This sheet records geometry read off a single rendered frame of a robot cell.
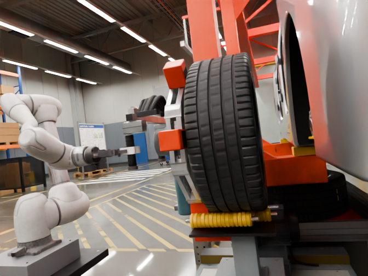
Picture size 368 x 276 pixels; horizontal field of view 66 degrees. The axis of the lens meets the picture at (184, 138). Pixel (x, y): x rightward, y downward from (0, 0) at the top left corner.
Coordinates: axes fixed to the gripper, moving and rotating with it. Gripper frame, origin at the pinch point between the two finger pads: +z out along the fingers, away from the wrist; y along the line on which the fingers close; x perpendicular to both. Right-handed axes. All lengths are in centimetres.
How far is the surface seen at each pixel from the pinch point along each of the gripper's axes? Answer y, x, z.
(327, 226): -75, -59, 83
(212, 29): -66, 67, 31
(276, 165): -65, -19, 58
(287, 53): -46, 39, 70
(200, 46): -66, 59, 22
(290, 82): -57, 26, 71
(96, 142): -786, 37, -539
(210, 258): -62, -72, 13
